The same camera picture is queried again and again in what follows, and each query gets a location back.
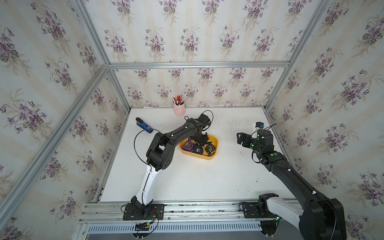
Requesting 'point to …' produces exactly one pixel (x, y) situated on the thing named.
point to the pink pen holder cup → (179, 110)
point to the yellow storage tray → (213, 139)
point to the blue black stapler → (144, 125)
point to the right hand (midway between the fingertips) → (245, 135)
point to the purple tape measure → (188, 146)
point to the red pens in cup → (178, 101)
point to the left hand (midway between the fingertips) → (202, 141)
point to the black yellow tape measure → (210, 148)
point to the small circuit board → (143, 226)
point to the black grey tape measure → (198, 149)
